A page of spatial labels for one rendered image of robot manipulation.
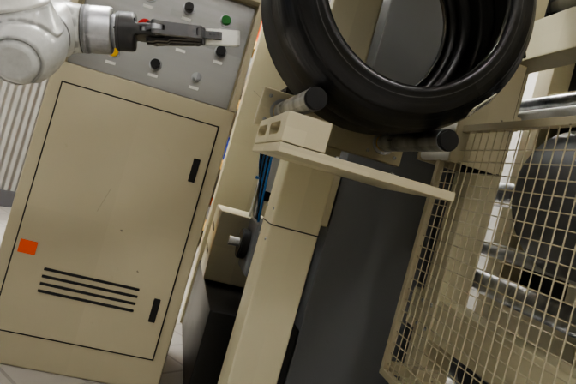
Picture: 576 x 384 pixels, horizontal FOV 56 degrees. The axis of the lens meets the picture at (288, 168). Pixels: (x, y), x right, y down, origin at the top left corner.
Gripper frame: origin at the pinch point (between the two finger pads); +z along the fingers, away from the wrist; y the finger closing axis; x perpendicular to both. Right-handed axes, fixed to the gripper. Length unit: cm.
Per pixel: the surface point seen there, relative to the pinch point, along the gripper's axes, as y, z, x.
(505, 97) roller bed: 20, 76, 7
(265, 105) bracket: 24.3, 12.7, 10.8
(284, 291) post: 27, 19, 58
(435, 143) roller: -8.5, 41.9, 20.2
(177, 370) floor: 82, -8, 98
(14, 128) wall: 315, -126, 5
